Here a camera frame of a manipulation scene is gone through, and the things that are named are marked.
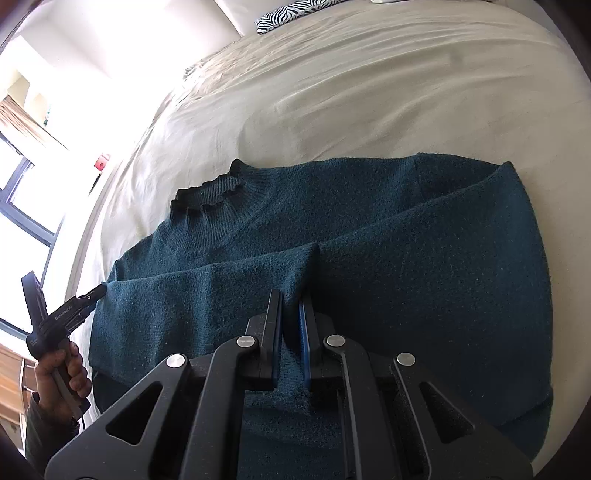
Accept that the dark teal knit sweater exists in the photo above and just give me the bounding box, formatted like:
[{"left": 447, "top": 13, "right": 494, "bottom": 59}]
[{"left": 89, "top": 153, "right": 553, "bottom": 479}]

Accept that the left hand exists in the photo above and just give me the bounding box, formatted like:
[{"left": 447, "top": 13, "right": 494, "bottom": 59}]
[{"left": 35, "top": 340, "right": 92, "bottom": 423}]

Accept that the dark framed window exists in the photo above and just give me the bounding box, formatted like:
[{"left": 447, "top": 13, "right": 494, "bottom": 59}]
[{"left": 1, "top": 137, "right": 61, "bottom": 337}]

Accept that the red box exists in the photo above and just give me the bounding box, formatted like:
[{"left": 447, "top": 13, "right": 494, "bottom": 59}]
[{"left": 94, "top": 155, "right": 110, "bottom": 172}]

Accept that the beige curtain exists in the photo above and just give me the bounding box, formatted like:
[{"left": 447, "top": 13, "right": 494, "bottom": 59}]
[{"left": 1, "top": 94, "right": 67, "bottom": 149}]

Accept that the beige bed sheet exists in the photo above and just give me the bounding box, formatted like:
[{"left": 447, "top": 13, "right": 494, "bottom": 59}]
[{"left": 66, "top": 1, "right": 590, "bottom": 469}]

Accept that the zebra print pillow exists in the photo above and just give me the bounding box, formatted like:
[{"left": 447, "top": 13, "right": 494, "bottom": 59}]
[{"left": 256, "top": 0, "right": 344, "bottom": 35}]

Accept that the cream padded headboard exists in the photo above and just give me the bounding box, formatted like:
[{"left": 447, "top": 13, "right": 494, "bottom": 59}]
[{"left": 215, "top": 0, "right": 290, "bottom": 37}]

